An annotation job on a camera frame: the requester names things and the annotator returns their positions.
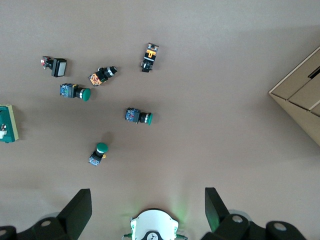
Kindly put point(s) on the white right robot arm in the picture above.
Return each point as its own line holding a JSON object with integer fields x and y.
{"x": 155, "y": 225}

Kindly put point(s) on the brown cardboard drawer box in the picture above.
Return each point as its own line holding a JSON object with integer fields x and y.
{"x": 302, "y": 100}

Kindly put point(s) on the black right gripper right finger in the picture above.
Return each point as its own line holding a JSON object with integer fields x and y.
{"x": 220, "y": 212}

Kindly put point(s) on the black selector switch orange block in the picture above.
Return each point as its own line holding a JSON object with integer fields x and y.
{"x": 101, "y": 76}
{"x": 149, "y": 56}

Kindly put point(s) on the green mushroom push button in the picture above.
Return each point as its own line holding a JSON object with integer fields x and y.
{"x": 98, "y": 152}
{"x": 137, "y": 116}
{"x": 75, "y": 92}

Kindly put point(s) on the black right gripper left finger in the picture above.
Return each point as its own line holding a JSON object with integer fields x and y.
{"x": 75, "y": 212}

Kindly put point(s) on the green load switch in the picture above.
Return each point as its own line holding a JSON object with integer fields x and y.
{"x": 8, "y": 120}

